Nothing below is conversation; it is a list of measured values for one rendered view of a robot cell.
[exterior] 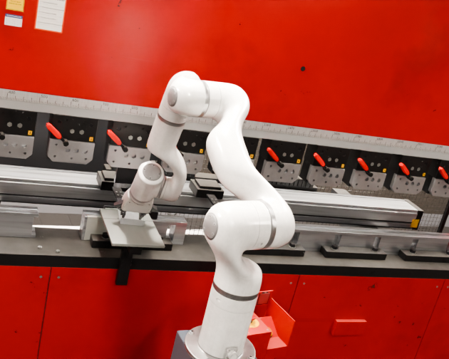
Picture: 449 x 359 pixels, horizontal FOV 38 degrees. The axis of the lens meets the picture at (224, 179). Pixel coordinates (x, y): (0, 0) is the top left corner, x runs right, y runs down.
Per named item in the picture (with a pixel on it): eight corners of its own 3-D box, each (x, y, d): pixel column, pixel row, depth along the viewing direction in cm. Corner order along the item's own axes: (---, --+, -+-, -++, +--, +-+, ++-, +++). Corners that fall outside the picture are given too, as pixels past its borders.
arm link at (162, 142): (209, 120, 202) (178, 193, 219) (160, 102, 200) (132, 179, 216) (207, 134, 195) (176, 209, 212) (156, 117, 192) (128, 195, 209)
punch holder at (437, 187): (429, 195, 281) (442, 159, 275) (417, 187, 288) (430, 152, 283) (457, 198, 287) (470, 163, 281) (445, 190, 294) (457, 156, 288)
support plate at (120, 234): (111, 246, 214) (112, 243, 214) (99, 211, 237) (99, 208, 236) (164, 248, 221) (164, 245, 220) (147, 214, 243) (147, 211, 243)
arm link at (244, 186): (230, 259, 159) (284, 256, 167) (254, 236, 150) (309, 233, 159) (179, 97, 182) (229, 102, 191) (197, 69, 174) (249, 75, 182)
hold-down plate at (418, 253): (404, 261, 286) (406, 255, 285) (397, 255, 291) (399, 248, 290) (458, 263, 297) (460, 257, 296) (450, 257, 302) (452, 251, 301)
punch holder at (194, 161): (161, 171, 235) (169, 127, 230) (155, 162, 243) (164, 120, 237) (200, 174, 241) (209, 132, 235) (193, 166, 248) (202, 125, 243)
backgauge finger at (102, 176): (106, 206, 243) (108, 194, 241) (95, 179, 265) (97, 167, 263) (137, 209, 247) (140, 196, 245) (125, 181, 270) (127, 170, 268)
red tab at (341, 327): (332, 335, 278) (337, 321, 275) (330, 333, 280) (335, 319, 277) (362, 335, 284) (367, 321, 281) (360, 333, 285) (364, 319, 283)
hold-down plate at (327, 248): (325, 258, 271) (326, 251, 270) (318, 251, 275) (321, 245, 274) (385, 260, 282) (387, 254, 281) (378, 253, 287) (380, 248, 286)
